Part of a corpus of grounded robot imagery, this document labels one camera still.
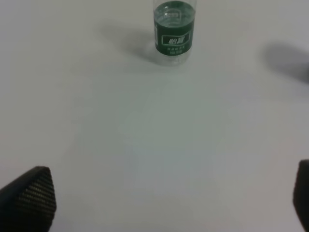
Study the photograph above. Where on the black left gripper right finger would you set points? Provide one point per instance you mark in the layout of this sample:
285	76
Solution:
301	194

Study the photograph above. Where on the clear bottle green label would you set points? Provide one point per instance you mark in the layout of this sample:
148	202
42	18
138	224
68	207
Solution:
174	22

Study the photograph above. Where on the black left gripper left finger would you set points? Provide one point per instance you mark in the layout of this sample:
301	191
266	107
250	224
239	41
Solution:
28	204

